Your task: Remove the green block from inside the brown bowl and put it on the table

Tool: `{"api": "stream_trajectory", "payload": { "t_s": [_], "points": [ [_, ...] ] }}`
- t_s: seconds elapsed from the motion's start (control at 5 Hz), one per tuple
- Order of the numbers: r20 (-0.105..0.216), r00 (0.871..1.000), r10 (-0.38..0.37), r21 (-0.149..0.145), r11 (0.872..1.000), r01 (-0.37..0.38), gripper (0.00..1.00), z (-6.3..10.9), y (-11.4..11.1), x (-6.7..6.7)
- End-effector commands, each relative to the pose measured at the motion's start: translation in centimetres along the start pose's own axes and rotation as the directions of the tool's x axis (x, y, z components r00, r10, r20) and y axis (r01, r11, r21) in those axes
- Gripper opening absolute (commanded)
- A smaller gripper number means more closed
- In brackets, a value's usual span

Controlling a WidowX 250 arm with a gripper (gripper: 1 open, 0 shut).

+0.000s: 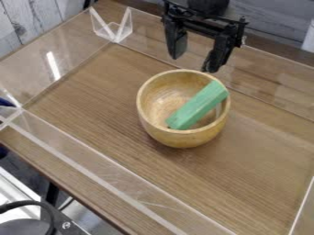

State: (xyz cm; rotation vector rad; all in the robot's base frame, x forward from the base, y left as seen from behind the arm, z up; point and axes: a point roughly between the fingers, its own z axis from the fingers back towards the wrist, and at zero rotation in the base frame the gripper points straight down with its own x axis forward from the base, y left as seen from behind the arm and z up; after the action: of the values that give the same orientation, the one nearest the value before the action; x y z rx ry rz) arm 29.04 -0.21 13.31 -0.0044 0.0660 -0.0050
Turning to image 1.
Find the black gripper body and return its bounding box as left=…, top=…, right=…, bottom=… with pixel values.
left=164, top=0, right=249, bottom=48

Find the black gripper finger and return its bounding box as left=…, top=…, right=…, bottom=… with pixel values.
left=165, top=17, right=188, bottom=60
left=202, top=34, right=234, bottom=73

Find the green rectangular block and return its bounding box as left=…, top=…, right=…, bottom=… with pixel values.
left=166, top=81, right=229, bottom=130

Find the light wooden bowl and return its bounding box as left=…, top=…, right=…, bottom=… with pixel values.
left=137, top=69, right=232, bottom=149

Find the white object at right edge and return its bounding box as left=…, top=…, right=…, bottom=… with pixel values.
left=303, top=19, right=314, bottom=53

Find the blue object at left edge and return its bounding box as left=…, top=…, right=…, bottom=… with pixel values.
left=0, top=97, right=15, bottom=107

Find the black table leg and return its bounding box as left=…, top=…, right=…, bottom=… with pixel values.
left=46, top=183, right=61, bottom=207

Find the clear acrylic tray wall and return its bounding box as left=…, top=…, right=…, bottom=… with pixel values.
left=0, top=3, right=314, bottom=235

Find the black cable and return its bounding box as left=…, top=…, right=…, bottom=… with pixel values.
left=0, top=200, right=57, bottom=235

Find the black metal bracket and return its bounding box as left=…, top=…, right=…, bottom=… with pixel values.
left=43, top=201, right=91, bottom=235

